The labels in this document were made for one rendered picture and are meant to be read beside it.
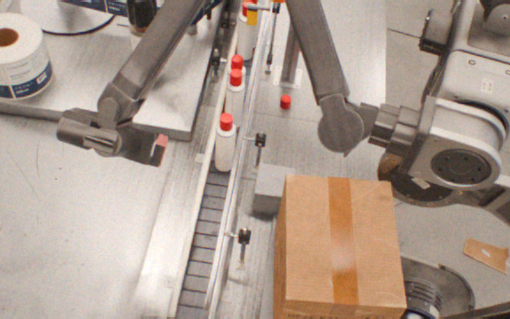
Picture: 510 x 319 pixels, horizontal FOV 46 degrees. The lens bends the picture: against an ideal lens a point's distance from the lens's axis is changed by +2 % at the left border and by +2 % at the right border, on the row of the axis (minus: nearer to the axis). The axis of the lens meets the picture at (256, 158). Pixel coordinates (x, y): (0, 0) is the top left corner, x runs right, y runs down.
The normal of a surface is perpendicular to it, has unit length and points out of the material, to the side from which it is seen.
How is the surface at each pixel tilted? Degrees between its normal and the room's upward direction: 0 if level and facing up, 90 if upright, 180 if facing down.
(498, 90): 0
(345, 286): 0
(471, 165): 90
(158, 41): 52
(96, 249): 0
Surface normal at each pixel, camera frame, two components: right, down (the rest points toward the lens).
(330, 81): -0.21, 0.01
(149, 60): -0.16, 0.22
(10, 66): 0.32, 0.78
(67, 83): 0.07, -0.59
